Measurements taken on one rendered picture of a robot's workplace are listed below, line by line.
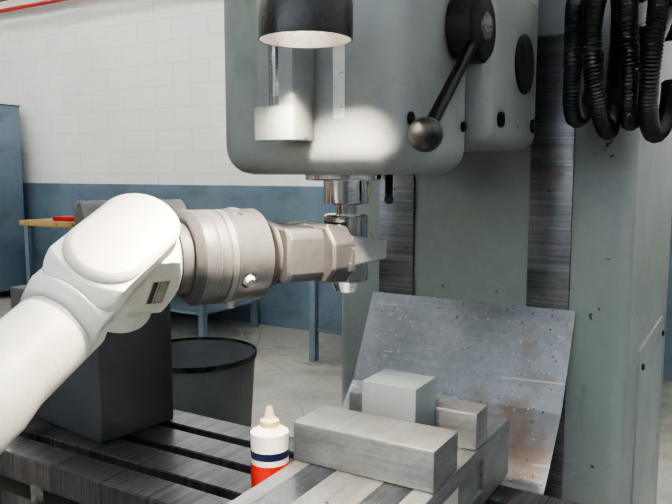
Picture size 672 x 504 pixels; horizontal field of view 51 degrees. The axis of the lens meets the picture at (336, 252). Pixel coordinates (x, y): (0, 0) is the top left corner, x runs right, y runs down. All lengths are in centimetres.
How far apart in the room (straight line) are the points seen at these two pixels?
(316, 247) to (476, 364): 45
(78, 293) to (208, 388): 205
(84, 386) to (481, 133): 60
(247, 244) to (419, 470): 25
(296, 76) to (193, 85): 594
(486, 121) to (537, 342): 38
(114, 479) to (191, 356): 214
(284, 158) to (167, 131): 609
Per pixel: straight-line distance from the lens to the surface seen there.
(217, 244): 62
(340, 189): 72
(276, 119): 63
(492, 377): 105
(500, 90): 81
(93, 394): 99
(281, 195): 592
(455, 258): 109
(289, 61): 63
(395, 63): 63
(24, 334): 54
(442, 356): 108
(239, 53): 71
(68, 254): 56
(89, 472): 92
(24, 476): 100
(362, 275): 73
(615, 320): 104
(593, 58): 85
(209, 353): 301
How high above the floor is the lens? 131
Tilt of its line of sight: 6 degrees down
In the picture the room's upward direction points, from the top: straight up
